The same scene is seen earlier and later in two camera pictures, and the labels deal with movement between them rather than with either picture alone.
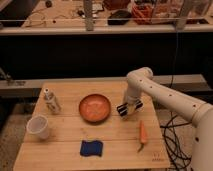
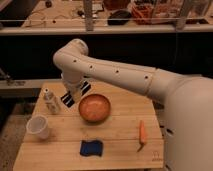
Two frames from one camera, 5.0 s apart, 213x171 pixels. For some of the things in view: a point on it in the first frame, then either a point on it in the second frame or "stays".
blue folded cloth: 91,148 stays
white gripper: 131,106 → 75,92
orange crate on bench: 142,13 stays
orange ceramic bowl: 94,108 stays
